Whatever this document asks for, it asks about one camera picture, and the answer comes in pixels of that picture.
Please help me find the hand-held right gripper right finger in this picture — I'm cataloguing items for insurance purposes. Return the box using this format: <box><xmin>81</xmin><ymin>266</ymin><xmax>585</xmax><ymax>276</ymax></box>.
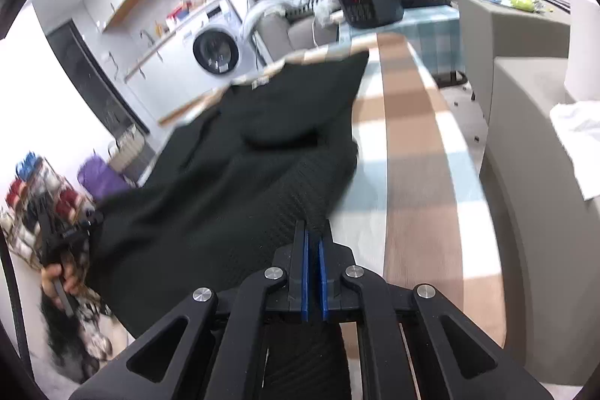
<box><xmin>319</xmin><ymin>219</ymin><xmax>556</xmax><ymax>400</ymax></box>

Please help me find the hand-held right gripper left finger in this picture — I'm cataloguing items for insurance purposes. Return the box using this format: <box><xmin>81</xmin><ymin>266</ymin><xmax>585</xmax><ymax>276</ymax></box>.
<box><xmin>70</xmin><ymin>219</ymin><xmax>312</xmax><ymax>400</ymax></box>

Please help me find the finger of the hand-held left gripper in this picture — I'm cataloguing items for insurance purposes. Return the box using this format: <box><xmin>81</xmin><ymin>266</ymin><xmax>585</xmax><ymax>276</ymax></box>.
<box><xmin>70</xmin><ymin>209</ymin><xmax>105</xmax><ymax>241</ymax></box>

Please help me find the black knit garment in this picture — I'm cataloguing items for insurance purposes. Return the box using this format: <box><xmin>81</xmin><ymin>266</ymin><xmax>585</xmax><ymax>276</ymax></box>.
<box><xmin>87</xmin><ymin>51</ymin><xmax>371</xmax><ymax>400</ymax></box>

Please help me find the person's left hand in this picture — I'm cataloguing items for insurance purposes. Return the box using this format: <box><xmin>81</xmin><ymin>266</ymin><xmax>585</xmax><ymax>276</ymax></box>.
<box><xmin>41</xmin><ymin>259</ymin><xmax>89</xmax><ymax>297</ymax></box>

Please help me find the cluttered storage rack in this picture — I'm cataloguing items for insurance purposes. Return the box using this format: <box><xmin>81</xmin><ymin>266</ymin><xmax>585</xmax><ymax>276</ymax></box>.
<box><xmin>0</xmin><ymin>151</ymin><xmax>97</xmax><ymax>272</ymax></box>

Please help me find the purple bag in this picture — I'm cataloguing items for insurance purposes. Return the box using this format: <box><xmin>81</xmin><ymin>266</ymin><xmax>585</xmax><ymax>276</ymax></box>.
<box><xmin>77</xmin><ymin>156</ymin><xmax>132</xmax><ymax>204</ymax></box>

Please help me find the woven laundry basket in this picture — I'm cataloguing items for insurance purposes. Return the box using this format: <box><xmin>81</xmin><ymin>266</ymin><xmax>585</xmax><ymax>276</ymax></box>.
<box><xmin>108</xmin><ymin>126</ymin><xmax>155</xmax><ymax>176</ymax></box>

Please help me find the black white patterned cloth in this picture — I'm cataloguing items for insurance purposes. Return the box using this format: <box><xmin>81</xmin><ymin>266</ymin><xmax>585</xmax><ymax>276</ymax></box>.
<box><xmin>70</xmin><ymin>283</ymin><xmax>116</xmax><ymax>366</ymax></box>

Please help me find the checked blanket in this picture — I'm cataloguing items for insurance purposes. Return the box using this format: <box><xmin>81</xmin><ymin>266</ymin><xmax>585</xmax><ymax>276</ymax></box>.
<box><xmin>272</xmin><ymin>32</ymin><xmax>509</xmax><ymax>400</ymax></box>

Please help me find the white kitchen counter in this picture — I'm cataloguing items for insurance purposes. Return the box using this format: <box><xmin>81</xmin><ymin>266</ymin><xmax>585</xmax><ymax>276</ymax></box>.
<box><xmin>105</xmin><ymin>0</ymin><xmax>230</xmax><ymax>124</ymax></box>

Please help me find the white washing machine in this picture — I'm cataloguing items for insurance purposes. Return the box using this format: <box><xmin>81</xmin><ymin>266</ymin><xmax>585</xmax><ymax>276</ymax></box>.
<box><xmin>190</xmin><ymin>4</ymin><xmax>256</xmax><ymax>82</ymax></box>

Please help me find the grey cube ottoman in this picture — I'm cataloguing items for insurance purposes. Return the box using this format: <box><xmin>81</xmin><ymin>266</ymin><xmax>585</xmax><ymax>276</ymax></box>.
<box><xmin>457</xmin><ymin>0</ymin><xmax>573</xmax><ymax>124</ymax></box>
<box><xmin>483</xmin><ymin>58</ymin><xmax>600</xmax><ymax>387</ymax></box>

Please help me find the light grey garment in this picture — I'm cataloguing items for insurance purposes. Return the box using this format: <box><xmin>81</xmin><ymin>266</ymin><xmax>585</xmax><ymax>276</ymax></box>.
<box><xmin>240</xmin><ymin>0</ymin><xmax>312</xmax><ymax>54</ymax></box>

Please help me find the pale beige garment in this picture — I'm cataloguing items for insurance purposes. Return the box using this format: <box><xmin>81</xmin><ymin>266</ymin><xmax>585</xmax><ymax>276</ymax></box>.
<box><xmin>312</xmin><ymin>0</ymin><xmax>343</xmax><ymax>28</ymax></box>

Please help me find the teal checked tablecloth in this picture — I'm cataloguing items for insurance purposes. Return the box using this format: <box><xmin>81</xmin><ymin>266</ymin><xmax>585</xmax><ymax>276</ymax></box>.
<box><xmin>337</xmin><ymin>4</ymin><xmax>465</xmax><ymax>77</ymax></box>

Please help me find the black electric pressure cooker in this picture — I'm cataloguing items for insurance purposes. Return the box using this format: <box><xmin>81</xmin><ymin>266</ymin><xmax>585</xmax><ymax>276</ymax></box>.
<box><xmin>333</xmin><ymin>0</ymin><xmax>405</xmax><ymax>30</ymax></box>

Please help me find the white crumpled cloth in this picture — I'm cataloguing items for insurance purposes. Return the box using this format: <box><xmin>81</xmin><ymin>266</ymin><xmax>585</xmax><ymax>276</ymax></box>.
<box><xmin>549</xmin><ymin>102</ymin><xmax>600</xmax><ymax>201</ymax></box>

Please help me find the white paper towel roll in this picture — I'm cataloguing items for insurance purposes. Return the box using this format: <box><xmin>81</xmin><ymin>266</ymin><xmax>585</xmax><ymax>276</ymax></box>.
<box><xmin>565</xmin><ymin>0</ymin><xmax>600</xmax><ymax>103</ymax></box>

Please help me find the black cable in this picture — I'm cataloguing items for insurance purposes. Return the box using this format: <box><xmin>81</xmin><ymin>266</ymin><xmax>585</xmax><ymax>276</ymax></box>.
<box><xmin>0</xmin><ymin>235</ymin><xmax>30</xmax><ymax>364</ymax></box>

